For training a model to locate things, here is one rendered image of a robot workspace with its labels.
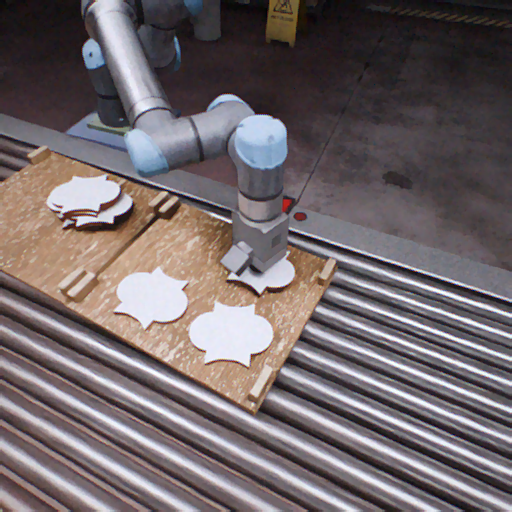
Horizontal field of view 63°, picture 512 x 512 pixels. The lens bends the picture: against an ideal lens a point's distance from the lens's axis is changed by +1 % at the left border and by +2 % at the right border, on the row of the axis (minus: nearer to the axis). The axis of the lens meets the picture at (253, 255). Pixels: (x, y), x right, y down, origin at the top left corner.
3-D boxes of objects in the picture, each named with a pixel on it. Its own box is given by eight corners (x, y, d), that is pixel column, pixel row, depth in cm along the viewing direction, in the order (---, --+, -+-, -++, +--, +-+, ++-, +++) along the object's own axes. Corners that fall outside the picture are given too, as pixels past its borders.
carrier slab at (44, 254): (53, 155, 114) (50, 150, 113) (175, 203, 100) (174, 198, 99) (-68, 234, 93) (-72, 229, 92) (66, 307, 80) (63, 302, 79)
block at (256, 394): (265, 369, 69) (265, 362, 67) (275, 374, 69) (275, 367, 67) (247, 400, 66) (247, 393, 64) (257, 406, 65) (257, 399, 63)
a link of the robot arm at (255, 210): (260, 208, 64) (226, 185, 68) (260, 229, 68) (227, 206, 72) (293, 187, 68) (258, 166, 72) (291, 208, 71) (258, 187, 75)
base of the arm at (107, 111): (115, 98, 140) (106, 70, 133) (154, 106, 137) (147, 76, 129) (90, 123, 132) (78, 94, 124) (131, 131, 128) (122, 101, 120)
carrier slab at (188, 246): (178, 206, 100) (178, 200, 99) (337, 270, 86) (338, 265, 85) (68, 310, 79) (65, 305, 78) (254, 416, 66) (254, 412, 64)
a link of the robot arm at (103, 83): (90, 80, 129) (74, 35, 118) (133, 71, 132) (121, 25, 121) (97, 99, 122) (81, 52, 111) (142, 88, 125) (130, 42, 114)
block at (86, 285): (93, 279, 82) (89, 270, 80) (100, 283, 82) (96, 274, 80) (70, 301, 79) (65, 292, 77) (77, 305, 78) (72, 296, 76)
